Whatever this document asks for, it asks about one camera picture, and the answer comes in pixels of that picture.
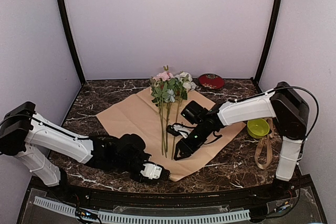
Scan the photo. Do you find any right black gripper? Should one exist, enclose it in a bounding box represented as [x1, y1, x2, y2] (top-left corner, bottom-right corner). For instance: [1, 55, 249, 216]
[174, 121, 211, 160]

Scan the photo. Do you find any green and pink wrapping paper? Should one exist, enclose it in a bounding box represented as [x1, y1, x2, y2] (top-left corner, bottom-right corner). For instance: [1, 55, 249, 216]
[97, 88, 246, 182]

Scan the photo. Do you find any blue fake flower stem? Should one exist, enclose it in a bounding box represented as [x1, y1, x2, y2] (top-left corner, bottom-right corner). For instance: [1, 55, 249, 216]
[164, 89, 175, 157]

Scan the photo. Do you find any white fake flower stem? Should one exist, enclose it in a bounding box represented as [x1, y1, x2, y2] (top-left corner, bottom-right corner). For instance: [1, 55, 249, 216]
[171, 71, 197, 161]

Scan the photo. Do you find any pink rose fake flower stem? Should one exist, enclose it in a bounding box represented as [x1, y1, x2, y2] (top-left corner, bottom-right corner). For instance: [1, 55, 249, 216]
[153, 64, 174, 154]

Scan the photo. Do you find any lime green plastic bowl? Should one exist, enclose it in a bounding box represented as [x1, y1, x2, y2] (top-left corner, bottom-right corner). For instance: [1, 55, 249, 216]
[247, 119, 270, 139]

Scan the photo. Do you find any pale pink fake flower stem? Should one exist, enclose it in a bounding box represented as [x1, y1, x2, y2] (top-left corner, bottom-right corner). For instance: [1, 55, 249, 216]
[150, 77, 167, 157]

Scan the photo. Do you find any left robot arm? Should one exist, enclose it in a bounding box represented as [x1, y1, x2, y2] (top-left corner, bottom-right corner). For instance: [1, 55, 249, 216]
[1, 102, 169, 201]

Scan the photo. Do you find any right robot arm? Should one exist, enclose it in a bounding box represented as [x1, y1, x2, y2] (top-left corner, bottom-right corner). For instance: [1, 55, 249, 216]
[168, 82, 314, 200]

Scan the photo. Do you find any red floral plate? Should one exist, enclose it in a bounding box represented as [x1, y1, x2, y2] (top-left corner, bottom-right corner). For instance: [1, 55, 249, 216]
[198, 73, 225, 90]

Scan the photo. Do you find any tan ribbon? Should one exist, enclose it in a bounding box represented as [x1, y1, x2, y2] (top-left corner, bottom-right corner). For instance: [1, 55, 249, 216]
[253, 119, 275, 170]

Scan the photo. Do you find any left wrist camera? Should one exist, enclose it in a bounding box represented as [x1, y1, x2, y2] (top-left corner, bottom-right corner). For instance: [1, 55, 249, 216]
[140, 162, 170, 180]

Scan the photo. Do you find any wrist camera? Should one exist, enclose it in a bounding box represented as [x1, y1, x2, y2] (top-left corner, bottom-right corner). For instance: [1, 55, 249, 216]
[166, 123, 194, 138]
[140, 162, 170, 180]

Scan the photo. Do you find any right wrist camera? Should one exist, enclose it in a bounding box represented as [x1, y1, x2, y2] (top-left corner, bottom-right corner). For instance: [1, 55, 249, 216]
[166, 123, 194, 138]

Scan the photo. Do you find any white slotted cable duct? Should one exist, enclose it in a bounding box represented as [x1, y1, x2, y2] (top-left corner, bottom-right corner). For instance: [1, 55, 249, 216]
[33, 196, 250, 223]

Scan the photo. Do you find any black front table rail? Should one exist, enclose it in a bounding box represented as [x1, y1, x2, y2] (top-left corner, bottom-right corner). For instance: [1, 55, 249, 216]
[68, 184, 271, 208]

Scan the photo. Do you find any right black frame post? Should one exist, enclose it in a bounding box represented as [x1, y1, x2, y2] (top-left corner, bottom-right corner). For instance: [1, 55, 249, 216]
[253, 0, 281, 86]

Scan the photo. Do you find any black frame post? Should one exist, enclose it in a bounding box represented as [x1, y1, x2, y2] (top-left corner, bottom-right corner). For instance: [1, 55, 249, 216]
[57, 0, 86, 85]
[253, 0, 281, 86]

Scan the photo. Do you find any left black frame post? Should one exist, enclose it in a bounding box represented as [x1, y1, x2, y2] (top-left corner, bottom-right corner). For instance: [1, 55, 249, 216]
[57, 0, 86, 85]

